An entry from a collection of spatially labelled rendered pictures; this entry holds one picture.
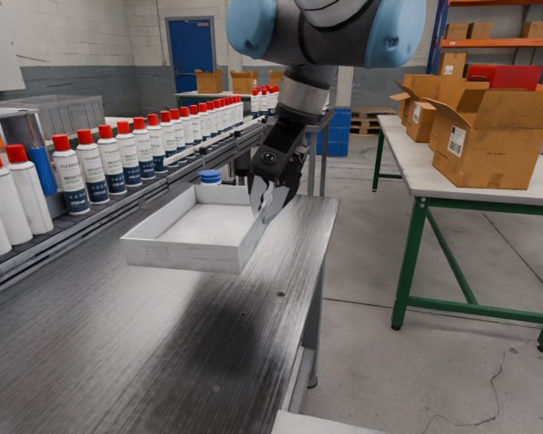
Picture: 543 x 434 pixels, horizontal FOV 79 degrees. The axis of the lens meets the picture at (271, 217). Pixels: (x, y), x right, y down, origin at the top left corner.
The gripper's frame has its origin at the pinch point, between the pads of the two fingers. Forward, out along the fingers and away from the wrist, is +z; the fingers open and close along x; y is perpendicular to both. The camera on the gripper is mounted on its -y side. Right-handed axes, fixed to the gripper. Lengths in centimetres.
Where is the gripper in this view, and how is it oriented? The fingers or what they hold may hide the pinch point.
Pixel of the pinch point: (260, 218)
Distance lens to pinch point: 61.5
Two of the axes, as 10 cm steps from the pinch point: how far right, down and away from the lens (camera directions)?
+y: 2.7, -4.0, 8.8
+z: -2.8, 8.4, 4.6
